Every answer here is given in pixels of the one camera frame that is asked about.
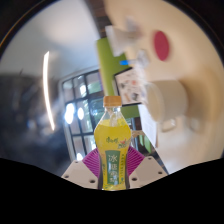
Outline flat round red coaster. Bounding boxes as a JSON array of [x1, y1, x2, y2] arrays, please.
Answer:
[[153, 30, 170, 62]]

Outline long curved ceiling light strip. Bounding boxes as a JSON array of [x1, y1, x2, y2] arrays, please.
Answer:
[[42, 50, 56, 132]]

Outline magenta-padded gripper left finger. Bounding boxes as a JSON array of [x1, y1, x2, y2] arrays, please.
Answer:
[[61, 147, 102, 189]]

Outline yellow drink bottle orange cap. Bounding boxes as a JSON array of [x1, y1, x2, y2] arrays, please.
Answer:
[[93, 95, 133, 192]]

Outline small printed card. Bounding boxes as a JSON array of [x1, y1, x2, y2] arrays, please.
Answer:
[[136, 49, 150, 69]]

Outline green upholstered bench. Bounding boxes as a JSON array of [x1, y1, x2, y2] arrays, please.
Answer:
[[96, 37, 158, 155]]

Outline dark laptop with stickers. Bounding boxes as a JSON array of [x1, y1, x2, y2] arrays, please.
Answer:
[[113, 67, 148, 107]]

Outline large dark-framed window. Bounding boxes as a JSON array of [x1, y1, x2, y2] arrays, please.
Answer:
[[59, 68, 105, 162]]

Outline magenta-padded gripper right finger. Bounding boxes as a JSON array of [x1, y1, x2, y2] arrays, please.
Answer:
[[126, 145, 168, 190]]

